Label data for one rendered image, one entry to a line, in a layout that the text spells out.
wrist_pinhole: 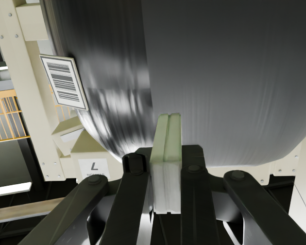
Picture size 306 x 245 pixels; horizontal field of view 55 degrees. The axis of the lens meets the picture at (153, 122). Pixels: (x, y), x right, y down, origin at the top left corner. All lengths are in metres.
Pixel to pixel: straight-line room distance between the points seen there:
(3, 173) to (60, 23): 12.11
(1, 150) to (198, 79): 11.58
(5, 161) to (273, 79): 11.84
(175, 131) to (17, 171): 12.06
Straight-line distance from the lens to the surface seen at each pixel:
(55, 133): 1.09
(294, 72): 0.29
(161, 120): 0.19
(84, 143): 0.97
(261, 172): 0.96
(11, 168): 12.15
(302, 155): 0.75
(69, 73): 0.30
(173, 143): 0.15
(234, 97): 0.29
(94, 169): 0.96
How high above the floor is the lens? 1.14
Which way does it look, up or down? 29 degrees up
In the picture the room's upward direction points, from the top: 174 degrees clockwise
